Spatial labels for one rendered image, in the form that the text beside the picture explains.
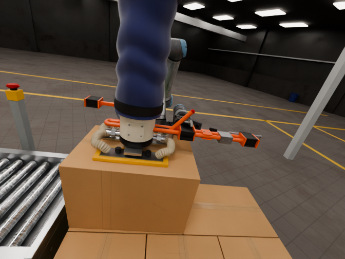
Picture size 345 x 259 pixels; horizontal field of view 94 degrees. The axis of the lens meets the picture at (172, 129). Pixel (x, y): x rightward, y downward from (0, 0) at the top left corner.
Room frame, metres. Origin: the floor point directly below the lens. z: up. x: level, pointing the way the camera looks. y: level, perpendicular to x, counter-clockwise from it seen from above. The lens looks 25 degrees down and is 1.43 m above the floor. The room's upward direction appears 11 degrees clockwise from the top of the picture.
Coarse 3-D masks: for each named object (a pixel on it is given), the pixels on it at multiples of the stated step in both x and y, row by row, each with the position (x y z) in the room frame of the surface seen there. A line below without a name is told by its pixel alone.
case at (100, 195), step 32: (96, 128) 0.84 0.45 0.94; (64, 160) 0.52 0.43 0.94; (192, 160) 0.70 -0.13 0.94; (64, 192) 0.49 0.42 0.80; (96, 192) 0.50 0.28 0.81; (128, 192) 0.52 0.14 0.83; (160, 192) 0.54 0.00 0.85; (192, 192) 0.56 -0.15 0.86; (96, 224) 0.50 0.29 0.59; (128, 224) 0.53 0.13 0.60; (160, 224) 0.55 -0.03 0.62
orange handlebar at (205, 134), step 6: (102, 102) 0.93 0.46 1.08; (108, 102) 0.94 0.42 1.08; (108, 120) 0.70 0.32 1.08; (114, 120) 0.72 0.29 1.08; (114, 126) 0.68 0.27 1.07; (162, 126) 0.75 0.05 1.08; (168, 126) 0.76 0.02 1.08; (162, 132) 0.71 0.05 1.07; (168, 132) 0.71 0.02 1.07; (174, 132) 0.72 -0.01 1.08; (198, 132) 0.78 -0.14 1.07; (204, 132) 0.76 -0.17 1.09; (210, 132) 0.78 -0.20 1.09; (216, 132) 0.80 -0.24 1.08; (204, 138) 0.75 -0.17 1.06; (210, 138) 0.75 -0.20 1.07; (216, 138) 0.75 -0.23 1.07; (234, 138) 0.77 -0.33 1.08; (240, 138) 0.78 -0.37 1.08
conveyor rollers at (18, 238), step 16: (0, 160) 0.83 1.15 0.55; (16, 160) 0.86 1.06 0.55; (0, 176) 0.70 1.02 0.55; (16, 176) 0.73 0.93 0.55; (32, 176) 0.75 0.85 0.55; (48, 176) 0.77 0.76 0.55; (0, 192) 0.60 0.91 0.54; (16, 192) 0.62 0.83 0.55; (32, 192) 0.64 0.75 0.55; (48, 192) 0.66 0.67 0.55; (0, 208) 0.51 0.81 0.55; (16, 208) 0.53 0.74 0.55; (32, 224) 0.48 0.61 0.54; (0, 240) 0.39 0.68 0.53; (16, 240) 0.39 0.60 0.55; (32, 240) 0.40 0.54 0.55
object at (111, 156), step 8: (96, 152) 0.59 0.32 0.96; (112, 152) 0.61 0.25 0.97; (120, 152) 0.61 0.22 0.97; (144, 152) 0.66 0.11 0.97; (152, 152) 0.67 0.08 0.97; (96, 160) 0.56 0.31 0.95; (104, 160) 0.56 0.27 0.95; (112, 160) 0.57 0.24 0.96; (120, 160) 0.57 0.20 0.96; (128, 160) 0.58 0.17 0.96; (136, 160) 0.59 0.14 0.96; (144, 160) 0.60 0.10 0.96; (152, 160) 0.61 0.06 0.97; (160, 160) 0.62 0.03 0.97
